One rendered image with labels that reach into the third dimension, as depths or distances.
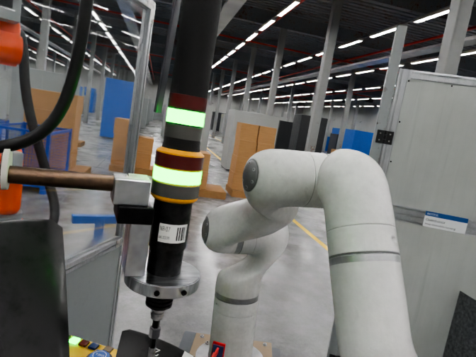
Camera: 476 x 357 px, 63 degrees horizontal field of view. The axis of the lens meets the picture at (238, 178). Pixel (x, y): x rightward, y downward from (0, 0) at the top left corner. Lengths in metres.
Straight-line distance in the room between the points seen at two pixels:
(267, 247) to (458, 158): 1.39
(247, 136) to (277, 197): 7.81
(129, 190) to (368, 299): 0.30
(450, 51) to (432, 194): 5.21
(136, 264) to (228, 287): 0.70
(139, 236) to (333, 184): 0.28
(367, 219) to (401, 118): 1.66
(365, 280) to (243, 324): 0.63
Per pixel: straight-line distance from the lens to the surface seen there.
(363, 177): 0.53
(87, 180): 0.35
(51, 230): 0.48
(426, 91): 2.18
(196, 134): 0.34
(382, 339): 0.50
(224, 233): 0.96
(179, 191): 0.34
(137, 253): 0.36
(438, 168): 2.20
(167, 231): 0.35
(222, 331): 1.10
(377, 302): 0.50
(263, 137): 8.51
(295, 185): 0.65
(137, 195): 0.34
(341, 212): 0.52
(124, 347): 0.69
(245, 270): 1.06
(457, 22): 7.37
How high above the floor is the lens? 1.61
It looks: 8 degrees down
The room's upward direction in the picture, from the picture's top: 9 degrees clockwise
